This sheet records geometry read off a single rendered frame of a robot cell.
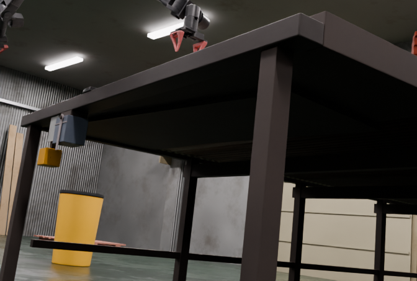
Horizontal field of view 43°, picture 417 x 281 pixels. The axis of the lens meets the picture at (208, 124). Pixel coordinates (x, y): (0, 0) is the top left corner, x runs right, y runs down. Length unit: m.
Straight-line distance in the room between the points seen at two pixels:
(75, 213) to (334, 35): 3.90
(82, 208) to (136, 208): 6.17
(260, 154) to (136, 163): 10.09
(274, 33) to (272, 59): 0.06
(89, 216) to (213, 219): 4.64
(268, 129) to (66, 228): 3.86
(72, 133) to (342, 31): 1.36
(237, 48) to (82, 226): 3.73
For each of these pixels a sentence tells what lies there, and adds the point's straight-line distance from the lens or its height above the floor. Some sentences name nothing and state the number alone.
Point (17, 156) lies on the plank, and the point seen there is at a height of 1.55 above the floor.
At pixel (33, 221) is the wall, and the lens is 11.71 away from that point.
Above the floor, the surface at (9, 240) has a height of 0.26.
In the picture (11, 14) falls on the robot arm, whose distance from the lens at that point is 2.74.
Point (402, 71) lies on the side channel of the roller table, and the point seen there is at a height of 0.88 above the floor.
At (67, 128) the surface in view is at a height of 0.77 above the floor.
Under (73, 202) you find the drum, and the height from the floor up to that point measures 0.55.
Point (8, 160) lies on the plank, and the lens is 11.13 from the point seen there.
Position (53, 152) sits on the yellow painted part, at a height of 0.68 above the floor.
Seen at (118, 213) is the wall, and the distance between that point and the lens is 11.56.
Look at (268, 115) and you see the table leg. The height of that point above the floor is 0.68.
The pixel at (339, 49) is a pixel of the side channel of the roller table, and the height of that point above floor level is 0.87.
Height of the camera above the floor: 0.38
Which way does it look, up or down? 12 degrees up
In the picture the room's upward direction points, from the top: 6 degrees clockwise
